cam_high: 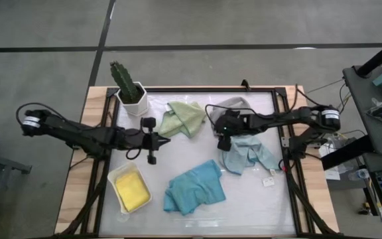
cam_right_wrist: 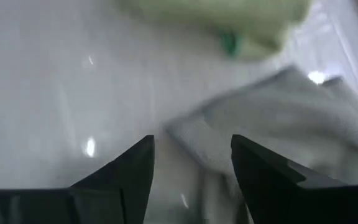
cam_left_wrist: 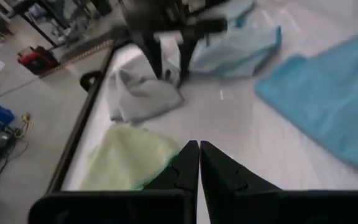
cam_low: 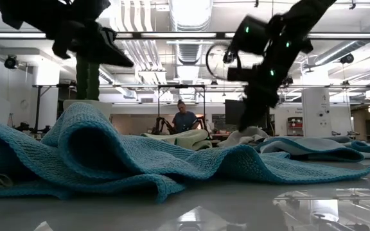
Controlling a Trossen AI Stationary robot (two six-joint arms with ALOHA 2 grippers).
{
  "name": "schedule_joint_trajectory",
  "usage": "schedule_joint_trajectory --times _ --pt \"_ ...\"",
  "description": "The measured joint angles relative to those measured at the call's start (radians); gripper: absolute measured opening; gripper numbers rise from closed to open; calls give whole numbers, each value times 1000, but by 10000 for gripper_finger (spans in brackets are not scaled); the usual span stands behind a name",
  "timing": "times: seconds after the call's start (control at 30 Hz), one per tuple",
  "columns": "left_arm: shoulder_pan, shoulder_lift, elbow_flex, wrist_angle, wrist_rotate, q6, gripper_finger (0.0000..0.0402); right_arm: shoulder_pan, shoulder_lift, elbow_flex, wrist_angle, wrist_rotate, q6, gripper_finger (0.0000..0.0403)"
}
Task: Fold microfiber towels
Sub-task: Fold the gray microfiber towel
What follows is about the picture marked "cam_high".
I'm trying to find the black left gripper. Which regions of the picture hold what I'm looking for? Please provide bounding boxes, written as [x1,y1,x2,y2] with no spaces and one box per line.
[124,117,171,165]

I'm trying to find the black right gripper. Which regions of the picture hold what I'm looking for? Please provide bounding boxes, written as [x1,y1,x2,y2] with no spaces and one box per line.
[214,110,245,152]

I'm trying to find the grey microfiber towel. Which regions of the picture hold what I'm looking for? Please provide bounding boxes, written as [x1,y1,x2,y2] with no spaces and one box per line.
[209,96,252,137]

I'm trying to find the light blue microfiber towel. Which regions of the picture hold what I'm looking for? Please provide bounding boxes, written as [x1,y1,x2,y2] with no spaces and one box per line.
[219,134,281,176]

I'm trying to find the yellow microfiber towel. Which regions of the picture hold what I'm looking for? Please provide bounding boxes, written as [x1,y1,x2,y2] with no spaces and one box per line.
[115,171,151,212]

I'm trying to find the pale green microfiber towel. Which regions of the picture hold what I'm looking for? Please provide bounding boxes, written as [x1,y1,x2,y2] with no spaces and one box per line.
[158,100,207,139]

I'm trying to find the teal blue microfiber towel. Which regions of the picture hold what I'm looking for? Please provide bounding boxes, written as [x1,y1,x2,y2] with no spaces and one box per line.
[163,159,227,216]

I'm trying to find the white hexagonal plant pot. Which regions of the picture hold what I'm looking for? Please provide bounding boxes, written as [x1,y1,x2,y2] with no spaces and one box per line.
[115,81,150,118]

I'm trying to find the white plastic bin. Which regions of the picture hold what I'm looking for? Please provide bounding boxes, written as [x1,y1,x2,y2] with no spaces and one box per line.
[107,161,153,215]

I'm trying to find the green cactus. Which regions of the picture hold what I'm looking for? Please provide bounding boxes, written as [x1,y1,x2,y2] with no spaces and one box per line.
[109,60,139,104]

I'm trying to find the grey equipment cart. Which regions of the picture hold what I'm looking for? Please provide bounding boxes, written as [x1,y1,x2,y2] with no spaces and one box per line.
[342,64,382,155]

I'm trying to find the clear plastic bottle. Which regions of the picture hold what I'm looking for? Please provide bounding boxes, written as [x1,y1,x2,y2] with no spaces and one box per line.
[348,168,371,182]

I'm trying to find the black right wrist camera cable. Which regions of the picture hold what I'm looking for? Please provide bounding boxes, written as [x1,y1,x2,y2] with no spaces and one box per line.
[205,104,245,118]

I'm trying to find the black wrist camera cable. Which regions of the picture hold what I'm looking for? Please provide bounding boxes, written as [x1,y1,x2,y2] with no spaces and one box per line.
[126,145,142,161]
[205,104,245,118]

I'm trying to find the black left wrist camera cable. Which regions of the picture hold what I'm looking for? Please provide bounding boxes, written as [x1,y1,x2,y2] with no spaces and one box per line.
[126,145,142,161]

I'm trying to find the black stand post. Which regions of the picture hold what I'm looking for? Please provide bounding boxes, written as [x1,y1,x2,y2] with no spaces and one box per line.
[356,33,382,78]

